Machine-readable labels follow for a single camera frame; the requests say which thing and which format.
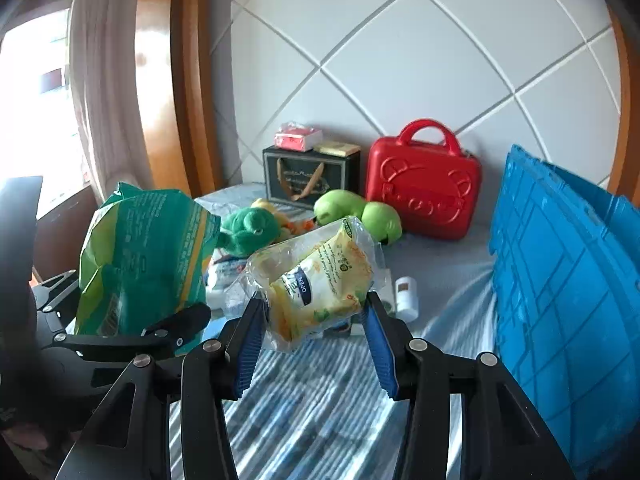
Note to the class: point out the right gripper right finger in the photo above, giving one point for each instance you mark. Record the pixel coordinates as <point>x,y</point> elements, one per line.
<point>503,435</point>

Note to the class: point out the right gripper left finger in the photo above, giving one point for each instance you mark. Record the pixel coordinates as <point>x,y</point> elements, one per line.
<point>127,436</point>

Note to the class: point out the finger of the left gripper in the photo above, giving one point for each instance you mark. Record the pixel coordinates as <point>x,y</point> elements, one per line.
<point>180,327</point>
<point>56,288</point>

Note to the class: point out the green snack bag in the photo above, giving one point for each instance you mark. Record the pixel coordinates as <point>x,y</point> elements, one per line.
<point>144,259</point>

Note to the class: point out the yellow snack bag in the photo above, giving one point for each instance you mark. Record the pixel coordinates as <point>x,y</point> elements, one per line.
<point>311,282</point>

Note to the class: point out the green frog plush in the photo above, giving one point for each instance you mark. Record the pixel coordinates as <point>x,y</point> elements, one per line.
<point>246,231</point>

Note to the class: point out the white small tube bottle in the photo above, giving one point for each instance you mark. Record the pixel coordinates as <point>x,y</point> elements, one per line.
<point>407,299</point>

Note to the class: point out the blue plastic storage crate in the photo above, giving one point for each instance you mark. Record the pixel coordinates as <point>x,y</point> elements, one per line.
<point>566,277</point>

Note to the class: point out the dark green gift box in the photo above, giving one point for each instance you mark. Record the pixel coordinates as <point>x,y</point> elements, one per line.
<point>299,179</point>

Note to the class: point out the light green alien plush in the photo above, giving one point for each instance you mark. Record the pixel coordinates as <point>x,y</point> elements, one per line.
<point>381,220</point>

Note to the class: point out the red small box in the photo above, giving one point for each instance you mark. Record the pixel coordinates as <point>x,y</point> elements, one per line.
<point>293,136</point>

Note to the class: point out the red toy suitcase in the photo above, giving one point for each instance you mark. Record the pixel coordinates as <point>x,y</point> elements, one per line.
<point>427,177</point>

